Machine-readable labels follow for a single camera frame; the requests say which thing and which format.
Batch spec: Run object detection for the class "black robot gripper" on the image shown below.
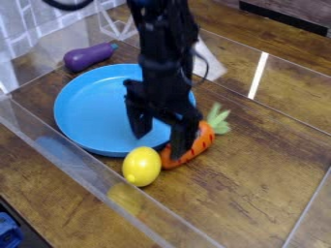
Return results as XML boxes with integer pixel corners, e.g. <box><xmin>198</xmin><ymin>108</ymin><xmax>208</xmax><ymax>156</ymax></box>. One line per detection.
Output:
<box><xmin>122</xmin><ymin>57</ymin><xmax>201</xmax><ymax>160</ymax></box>

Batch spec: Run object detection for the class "orange toy carrot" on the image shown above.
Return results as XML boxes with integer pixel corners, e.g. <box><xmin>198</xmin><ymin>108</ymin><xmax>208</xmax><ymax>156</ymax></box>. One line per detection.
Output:
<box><xmin>158</xmin><ymin>103</ymin><xmax>229</xmax><ymax>170</ymax></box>

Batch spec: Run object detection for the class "yellow toy lemon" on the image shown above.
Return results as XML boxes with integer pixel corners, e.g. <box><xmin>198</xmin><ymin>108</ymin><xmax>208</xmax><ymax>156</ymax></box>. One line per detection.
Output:
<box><xmin>121</xmin><ymin>146</ymin><xmax>161</xmax><ymax>187</ymax></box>

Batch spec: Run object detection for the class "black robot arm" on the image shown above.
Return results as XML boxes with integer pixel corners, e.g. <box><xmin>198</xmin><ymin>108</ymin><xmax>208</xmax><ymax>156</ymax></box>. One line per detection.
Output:
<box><xmin>124</xmin><ymin>0</ymin><xmax>202</xmax><ymax>160</ymax></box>

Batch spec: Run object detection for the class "blue round plate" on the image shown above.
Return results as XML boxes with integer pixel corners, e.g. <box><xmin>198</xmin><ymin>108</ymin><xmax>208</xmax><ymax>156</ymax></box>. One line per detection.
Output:
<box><xmin>53</xmin><ymin>63</ymin><xmax>197</xmax><ymax>159</ymax></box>

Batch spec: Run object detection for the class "purple toy eggplant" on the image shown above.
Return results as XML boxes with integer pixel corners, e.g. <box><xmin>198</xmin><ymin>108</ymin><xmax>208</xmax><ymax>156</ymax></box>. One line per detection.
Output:
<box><xmin>62</xmin><ymin>43</ymin><xmax>118</xmax><ymax>73</ymax></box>

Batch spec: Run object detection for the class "blue object at corner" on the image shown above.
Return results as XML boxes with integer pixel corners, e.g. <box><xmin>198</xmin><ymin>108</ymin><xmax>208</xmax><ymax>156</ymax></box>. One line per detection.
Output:
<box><xmin>0</xmin><ymin>212</ymin><xmax>22</xmax><ymax>248</ymax></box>

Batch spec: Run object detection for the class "clear acrylic enclosure wall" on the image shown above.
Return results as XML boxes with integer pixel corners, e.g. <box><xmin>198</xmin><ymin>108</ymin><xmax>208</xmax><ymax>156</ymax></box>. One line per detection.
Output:
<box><xmin>0</xmin><ymin>0</ymin><xmax>331</xmax><ymax>248</ymax></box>

